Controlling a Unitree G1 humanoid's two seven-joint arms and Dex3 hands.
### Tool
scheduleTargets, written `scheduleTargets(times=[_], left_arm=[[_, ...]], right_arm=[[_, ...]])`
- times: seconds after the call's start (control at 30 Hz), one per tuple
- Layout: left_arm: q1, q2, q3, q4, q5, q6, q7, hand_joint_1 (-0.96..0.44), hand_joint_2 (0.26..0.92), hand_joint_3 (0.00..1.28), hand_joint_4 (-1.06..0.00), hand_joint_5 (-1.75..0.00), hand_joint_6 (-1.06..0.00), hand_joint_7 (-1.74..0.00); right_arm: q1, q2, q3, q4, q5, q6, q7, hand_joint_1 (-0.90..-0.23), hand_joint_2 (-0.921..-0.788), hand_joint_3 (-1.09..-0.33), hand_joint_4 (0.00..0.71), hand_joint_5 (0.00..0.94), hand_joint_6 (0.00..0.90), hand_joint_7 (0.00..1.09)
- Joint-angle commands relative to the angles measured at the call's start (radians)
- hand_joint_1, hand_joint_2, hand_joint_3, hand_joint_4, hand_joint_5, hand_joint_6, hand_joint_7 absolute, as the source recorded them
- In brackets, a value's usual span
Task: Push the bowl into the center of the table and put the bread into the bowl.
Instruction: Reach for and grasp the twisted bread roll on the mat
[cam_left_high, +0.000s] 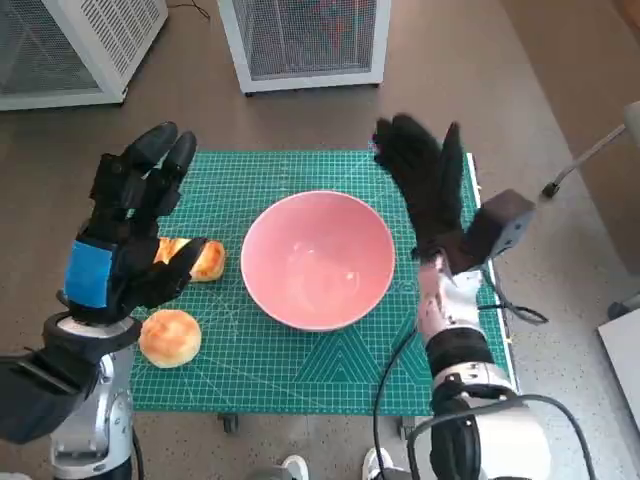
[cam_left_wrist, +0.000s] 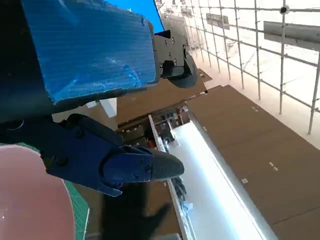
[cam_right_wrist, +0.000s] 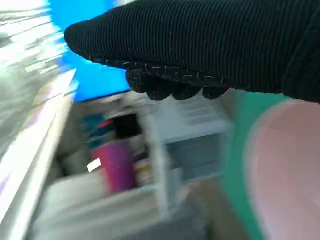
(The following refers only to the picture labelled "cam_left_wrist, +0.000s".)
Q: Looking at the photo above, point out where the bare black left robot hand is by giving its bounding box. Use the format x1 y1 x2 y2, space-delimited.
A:
0 0 198 198

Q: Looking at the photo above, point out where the pink bowl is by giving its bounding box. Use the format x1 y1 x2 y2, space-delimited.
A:
0 143 76 240

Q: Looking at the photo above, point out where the green cutting mat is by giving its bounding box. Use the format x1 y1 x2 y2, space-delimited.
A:
17 141 90 240

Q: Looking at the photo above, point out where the white metal grid frame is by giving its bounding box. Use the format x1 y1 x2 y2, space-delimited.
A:
157 0 320 136

